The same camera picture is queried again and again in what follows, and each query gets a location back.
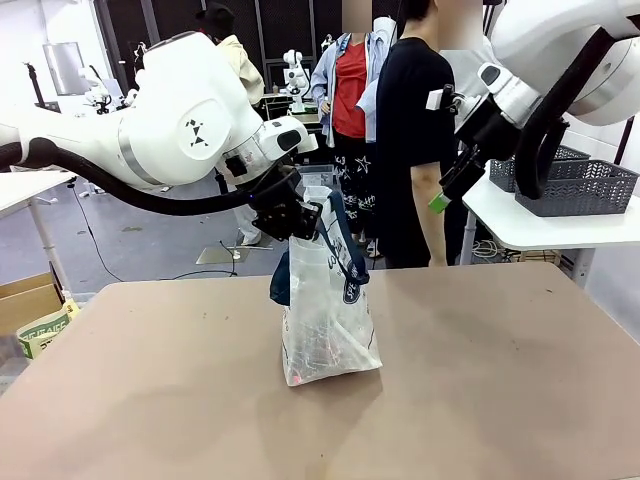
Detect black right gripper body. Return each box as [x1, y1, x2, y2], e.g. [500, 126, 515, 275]
[452, 96, 523, 163]

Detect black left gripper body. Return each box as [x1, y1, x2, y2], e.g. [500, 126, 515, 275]
[251, 169, 312, 243]

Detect translucent shopping bag navy handles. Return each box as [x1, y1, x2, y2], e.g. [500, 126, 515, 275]
[269, 185, 385, 389]

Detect grey plastic basket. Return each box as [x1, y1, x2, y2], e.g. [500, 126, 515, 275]
[514, 159, 640, 218]
[488, 144, 592, 194]

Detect person's right forearm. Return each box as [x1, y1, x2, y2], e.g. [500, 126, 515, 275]
[409, 161, 449, 268]

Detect clear plastic crate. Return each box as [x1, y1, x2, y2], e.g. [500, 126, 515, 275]
[298, 164, 336, 190]

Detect person in white shirt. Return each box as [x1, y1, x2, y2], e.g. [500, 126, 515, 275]
[439, 34, 502, 137]

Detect person in black T-shirt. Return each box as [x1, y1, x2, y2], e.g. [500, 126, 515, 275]
[373, 0, 459, 269]

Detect metal floor plate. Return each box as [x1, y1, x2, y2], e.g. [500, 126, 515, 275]
[194, 238, 275, 266]

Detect white side table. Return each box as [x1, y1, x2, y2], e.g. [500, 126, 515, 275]
[461, 173, 640, 289]

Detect small cardboard box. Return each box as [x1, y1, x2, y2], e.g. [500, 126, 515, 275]
[514, 247, 577, 272]

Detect person in red shirt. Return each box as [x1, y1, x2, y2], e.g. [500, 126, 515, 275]
[310, 29, 382, 257]

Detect black tripod stand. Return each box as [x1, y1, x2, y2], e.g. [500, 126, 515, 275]
[613, 115, 632, 167]
[23, 61, 62, 115]

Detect person in cream jacket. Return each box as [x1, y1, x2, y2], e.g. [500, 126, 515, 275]
[195, 2, 267, 247]

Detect grey whiteboard panel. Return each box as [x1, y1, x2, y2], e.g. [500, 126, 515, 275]
[42, 41, 87, 97]

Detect green printed cardboard box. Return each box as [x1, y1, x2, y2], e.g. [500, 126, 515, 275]
[16, 298, 82, 361]

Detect brown cardboard box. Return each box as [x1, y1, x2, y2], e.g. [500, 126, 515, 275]
[0, 271, 67, 337]

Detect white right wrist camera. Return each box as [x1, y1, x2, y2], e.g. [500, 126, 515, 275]
[425, 84, 467, 115]

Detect black left arm cable bundle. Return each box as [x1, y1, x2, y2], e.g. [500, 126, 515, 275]
[0, 136, 302, 218]

